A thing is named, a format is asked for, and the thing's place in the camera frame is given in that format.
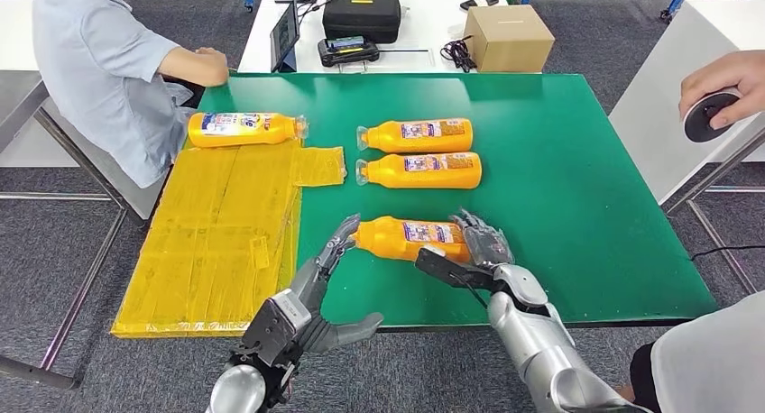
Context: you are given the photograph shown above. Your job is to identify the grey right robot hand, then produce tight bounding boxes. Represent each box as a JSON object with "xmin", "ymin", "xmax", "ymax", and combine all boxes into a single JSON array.
[{"xmin": 449, "ymin": 208, "xmax": 516, "ymax": 273}]

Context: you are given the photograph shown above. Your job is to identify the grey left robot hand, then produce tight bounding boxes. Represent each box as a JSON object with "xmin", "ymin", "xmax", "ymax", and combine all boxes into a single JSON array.
[{"xmin": 285, "ymin": 213, "xmax": 385, "ymax": 356}]

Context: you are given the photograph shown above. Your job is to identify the orange detergent bottle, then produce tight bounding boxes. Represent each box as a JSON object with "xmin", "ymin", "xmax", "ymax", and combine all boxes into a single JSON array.
[
  {"xmin": 187, "ymin": 111, "xmax": 309, "ymax": 149},
  {"xmin": 355, "ymin": 117, "xmax": 475, "ymax": 154},
  {"xmin": 351, "ymin": 215, "xmax": 474, "ymax": 265},
  {"xmin": 355, "ymin": 151, "xmax": 483, "ymax": 191}
]

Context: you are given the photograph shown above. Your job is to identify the black round disc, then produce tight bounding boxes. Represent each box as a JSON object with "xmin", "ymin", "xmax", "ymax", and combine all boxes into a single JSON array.
[{"xmin": 683, "ymin": 88, "xmax": 744, "ymax": 143}]

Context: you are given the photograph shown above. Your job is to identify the black tablet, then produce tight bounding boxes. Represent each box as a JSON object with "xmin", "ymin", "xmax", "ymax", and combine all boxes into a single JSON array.
[{"xmin": 269, "ymin": 1, "xmax": 301, "ymax": 74}]

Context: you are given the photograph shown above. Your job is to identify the person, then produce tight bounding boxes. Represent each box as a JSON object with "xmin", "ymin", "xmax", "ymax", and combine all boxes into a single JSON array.
[{"xmin": 32, "ymin": 0, "xmax": 231, "ymax": 190}]

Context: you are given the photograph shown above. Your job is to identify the black handheld controller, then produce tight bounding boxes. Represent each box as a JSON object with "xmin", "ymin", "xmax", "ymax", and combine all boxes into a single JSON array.
[{"xmin": 317, "ymin": 35, "xmax": 382, "ymax": 69}]

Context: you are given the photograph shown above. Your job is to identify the black zip case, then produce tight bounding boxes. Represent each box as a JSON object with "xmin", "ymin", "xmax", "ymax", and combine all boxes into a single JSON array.
[{"xmin": 321, "ymin": 0, "xmax": 402, "ymax": 45}]

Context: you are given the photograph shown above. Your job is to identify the white bench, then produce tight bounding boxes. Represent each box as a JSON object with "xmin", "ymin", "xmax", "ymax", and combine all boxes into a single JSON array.
[{"xmin": 35, "ymin": 96, "xmax": 171, "ymax": 222}]

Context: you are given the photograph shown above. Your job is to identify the steel table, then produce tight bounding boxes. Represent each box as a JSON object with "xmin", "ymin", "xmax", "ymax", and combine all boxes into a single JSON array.
[{"xmin": 0, "ymin": 69, "xmax": 130, "ymax": 390}]

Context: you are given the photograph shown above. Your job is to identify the brown cardboard box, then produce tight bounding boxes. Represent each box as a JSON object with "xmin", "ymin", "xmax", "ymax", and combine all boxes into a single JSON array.
[{"xmin": 463, "ymin": 5, "xmax": 557, "ymax": 74}]

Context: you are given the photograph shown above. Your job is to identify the white table with metal legs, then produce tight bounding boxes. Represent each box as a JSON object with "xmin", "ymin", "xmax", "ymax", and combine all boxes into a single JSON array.
[{"xmin": 608, "ymin": 0, "xmax": 765, "ymax": 295}]

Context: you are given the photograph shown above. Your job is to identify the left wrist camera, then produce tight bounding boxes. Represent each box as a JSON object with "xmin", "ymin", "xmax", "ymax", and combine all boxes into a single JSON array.
[{"xmin": 229, "ymin": 289, "xmax": 313, "ymax": 370}]

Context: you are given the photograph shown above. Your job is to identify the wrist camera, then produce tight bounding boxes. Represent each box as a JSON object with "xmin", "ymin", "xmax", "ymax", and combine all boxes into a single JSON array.
[
  {"xmin": 229, "ymin": 289, "xmax": 313, "ymax": 370},
  {"xmin": 413, "ymin": 245, "xmax": 500, "ymax": 293}
]

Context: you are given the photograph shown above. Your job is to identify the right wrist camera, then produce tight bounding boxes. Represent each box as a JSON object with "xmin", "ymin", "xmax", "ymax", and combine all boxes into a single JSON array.
[{"xmin": 413, "ymin": 245, "xmax": 500, "ymax": 293}]

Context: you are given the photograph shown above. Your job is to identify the black cables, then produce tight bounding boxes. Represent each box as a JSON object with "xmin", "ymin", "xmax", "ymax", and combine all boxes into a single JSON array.
[{"xmin": 297, "ymin": 0, "xmax": 345, "ymax": 26}]

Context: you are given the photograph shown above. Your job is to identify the black cable bundle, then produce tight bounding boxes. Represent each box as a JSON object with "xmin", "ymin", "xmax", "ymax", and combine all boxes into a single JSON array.
[{"xmin": 440, "ymin": 35, "xmax": 477, "ymax": 74}]

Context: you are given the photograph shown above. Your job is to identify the black floor cable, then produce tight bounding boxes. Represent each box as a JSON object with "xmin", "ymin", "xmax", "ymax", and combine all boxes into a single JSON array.
[{"xmin": 690, "ymin": 244, "xmax": 765, "ymax": 262}]

